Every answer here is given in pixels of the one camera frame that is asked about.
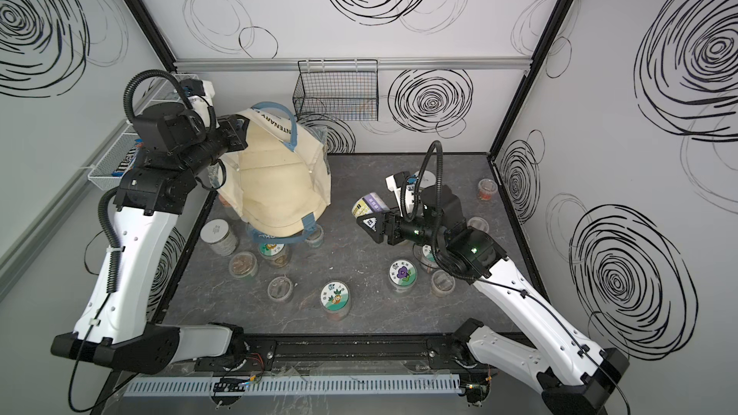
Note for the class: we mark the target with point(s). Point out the white wire wall shelf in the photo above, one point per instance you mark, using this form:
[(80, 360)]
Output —
[(115, 155)]

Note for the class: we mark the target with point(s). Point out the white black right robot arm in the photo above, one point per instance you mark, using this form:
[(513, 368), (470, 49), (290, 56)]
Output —
[(571, 373)]

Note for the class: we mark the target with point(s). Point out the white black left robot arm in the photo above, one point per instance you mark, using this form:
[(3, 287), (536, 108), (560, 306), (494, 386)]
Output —
[(181, 136)]

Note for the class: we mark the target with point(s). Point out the silver label jar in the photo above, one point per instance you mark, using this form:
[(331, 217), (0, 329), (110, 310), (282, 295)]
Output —
[(425, 179)]

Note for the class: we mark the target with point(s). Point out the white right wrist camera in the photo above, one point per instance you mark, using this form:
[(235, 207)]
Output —
[(402, 185)]

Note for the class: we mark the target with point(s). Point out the grey wall rail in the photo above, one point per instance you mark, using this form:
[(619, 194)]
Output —
[(26, 249), (353, 64)]

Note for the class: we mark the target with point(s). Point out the black corner frame post left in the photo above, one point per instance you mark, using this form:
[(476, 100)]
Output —
[(152, 33)]

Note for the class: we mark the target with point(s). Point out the grey wall rail back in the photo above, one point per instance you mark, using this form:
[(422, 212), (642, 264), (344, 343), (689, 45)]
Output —
[(353, 64)]

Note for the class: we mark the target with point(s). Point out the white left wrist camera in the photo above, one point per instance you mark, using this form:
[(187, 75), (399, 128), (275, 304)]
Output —
[(200, 94)]

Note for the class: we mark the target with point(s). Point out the blue candy packet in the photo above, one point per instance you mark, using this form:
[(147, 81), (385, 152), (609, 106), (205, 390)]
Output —
[(127, 162)]

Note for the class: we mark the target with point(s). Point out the white orange label jar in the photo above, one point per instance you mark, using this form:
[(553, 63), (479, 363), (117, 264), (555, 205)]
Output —
[(335, 298)]

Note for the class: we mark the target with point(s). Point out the red bee label seed jar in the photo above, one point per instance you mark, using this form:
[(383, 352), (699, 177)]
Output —
[(487, 189)]

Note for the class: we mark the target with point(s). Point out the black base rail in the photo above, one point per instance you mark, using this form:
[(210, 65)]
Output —
[(273, 352)]

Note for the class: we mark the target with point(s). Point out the black corner frame post right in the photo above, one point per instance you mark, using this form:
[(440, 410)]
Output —
[(544, 45)]

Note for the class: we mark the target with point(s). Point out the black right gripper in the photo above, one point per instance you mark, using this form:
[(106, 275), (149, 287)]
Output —
[(394, 218)]

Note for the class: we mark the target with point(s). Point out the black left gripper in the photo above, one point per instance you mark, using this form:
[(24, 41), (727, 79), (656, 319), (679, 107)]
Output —
[(232, 131)]

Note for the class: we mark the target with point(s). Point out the purple stripe label jar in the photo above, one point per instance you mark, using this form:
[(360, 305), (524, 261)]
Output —
[(370, 203)]

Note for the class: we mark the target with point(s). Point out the large radish label seed jar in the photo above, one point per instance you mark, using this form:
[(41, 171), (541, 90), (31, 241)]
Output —
[(427, 259)]

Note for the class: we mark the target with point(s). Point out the cream canvas bag blue handles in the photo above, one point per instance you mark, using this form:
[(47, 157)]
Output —
[(281, 183)]

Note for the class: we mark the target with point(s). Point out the purple flower label jar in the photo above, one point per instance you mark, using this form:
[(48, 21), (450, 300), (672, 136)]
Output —
[(402, 276)]

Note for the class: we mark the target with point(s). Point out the dark label small jar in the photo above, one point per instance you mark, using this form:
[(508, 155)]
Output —
[(280, 290)]

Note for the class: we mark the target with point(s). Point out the grey wall rail left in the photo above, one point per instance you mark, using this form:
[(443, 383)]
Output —
[(26, 249)]

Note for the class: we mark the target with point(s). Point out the white slotted cable duct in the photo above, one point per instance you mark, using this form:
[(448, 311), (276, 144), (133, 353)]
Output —
[(294, 386)]

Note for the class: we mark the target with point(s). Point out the black wire wall basket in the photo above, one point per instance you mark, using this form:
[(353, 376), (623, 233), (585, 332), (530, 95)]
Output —
[(343, 95)]

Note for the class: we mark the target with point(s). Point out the black corner frame post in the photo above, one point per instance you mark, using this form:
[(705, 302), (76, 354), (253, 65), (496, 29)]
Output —
[(152, 33), (544, 45)]

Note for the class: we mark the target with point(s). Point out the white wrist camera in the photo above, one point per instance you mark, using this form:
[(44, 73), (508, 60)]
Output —
[(402, 185), (200, 94)]

